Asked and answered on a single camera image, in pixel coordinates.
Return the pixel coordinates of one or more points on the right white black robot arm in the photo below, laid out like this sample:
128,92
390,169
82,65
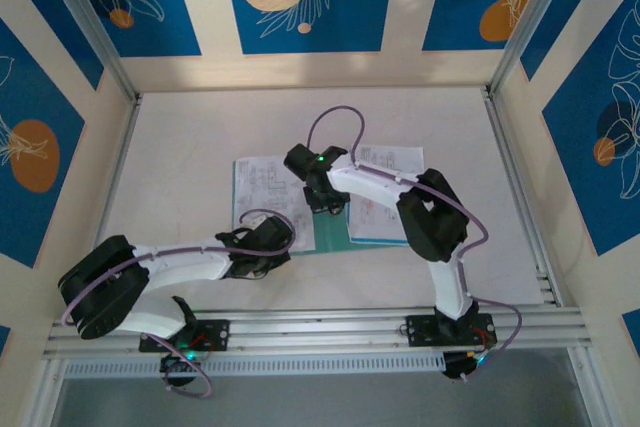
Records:
375,184

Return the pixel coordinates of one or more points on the aluminium table side rail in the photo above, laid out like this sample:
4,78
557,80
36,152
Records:
124,147
497,122

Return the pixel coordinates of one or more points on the green paper folder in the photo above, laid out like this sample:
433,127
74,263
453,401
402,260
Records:
330,232

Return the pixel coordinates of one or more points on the aluminium frame post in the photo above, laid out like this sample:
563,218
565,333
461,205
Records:
85,12
530,12

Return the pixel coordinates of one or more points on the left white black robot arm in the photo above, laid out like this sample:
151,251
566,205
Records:
180,267

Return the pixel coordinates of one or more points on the white printed paper sheet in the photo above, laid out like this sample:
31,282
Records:
260,187

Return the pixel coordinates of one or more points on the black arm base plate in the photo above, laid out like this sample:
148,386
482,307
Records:
420,332
220,334

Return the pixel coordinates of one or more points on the blue-edged printed booklet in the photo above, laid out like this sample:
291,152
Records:
372,224

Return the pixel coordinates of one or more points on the aluminium mounting rail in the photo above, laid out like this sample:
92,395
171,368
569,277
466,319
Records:
320,332

